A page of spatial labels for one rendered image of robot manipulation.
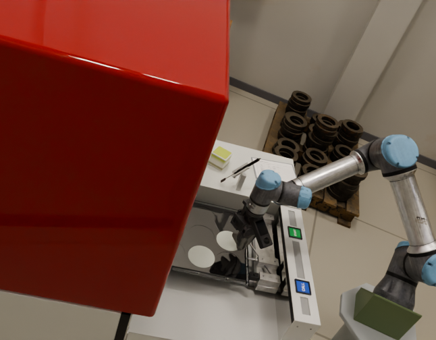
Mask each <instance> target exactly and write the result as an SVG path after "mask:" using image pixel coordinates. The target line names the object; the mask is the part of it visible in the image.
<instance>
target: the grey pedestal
mask: <svg viewBox="0 0 436 340"><path fill-rule="evenodd" d="M361 287H362V288H364V289H366V290H368V291H371V292H373V290H374V288H375V286H372V285H370V284H368V283H365V284H362V285H360V286H358V287H355V288H353V289H351V290H348V291H346V292H343V293H342V294H341V296H340V305H339V316H340V317H341V319H342V320H343V322H344V324H343V326H342V327H341V328H340V330H339V331H338V332H337V333H336V334H335V335H334V336H333V338H332V339H331V340H396V339H394V338H392V337H390V336H387V335H385V334H383V333H381V332H379V331H376V330H375V329H372V328H371V327H368V326H366V325H364V324H362V323H360V322H358V321H356V320H354V307H355V300H356V293H357V292H358V291H359V289H360V288H361ZM400 340H416V327H415V325H414V326H413V327H412V328H411V329H410V330H409V331H408V332H407V333H406V334H405V335H404V336H403V337H402V338H401V339H400Z"/></svg>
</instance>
